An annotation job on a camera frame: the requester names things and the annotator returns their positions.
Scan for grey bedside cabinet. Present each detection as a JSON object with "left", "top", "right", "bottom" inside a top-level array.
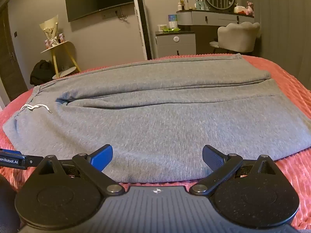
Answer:
[{"left": 155, "top": 31, "right": 196, "bottom": 59}]

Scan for grey pants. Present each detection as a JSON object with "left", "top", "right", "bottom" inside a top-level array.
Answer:
[{"left": 2, "top": 53, "right": 311, "bottom": 183}]

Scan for cream wrapped flower bouquet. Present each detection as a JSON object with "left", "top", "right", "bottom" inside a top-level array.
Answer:
[{"left": 39, "top": 15, "right": 61, "bottom": 48}]

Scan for grey dressing table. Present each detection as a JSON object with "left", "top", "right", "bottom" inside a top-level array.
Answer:
[{"left": 176, "top": 8, "right": 255, "bottom": 54}]

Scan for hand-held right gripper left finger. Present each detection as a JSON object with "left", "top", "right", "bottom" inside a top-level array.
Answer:
[{"left": 36, "top": 144, "right": 125, "bottom": 196}]

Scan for beige shell chair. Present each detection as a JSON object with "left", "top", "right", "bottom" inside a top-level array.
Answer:
[{"left": 209, "top": 22, "right": 260, "bottom": 53}]

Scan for pink ribbed blanket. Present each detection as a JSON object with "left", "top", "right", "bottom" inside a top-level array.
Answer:
[{"left": 0, "top": 54, "right": 311, "bottom": 231}]

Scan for black wall television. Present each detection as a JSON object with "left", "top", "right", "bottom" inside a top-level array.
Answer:
[{"left": 64, "top": 0, "right": 138, "bottom": 22}]

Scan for dark wooden door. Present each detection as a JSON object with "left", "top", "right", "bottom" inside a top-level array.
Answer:
[{"left": 0, "top": 3, "right": 29, "bottom": 102}]

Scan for black bag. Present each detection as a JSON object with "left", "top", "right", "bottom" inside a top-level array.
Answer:
[{"left": 30, "top": 60, "right": 54, "bottom": 87}]

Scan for dark cloth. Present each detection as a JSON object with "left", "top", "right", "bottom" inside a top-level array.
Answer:
[{"left": 0, "top": 177, "right": 21, "bottom": 233}]

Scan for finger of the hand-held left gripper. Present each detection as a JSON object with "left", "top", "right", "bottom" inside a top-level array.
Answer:
[{"left": 24, "top": 155, "right": 45, "bottom": 168}]

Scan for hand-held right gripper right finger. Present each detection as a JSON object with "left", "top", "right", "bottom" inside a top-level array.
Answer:
[{"left": 189, "top": 145, "right": 277, "bottom": 196}]

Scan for wall socket with cable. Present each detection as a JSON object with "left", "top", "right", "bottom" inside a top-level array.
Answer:
[{"left": 101, "top": 9, "right": 128, "bottom": 20}]

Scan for grey curtain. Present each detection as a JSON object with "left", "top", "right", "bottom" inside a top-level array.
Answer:
[{"left": 239, "top": 0, "right": 311, "bottom": 89}]

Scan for yellow side table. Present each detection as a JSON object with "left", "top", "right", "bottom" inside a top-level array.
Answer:
[{"left": 40, "top": 41, "right": 82, "bottom": 79}]

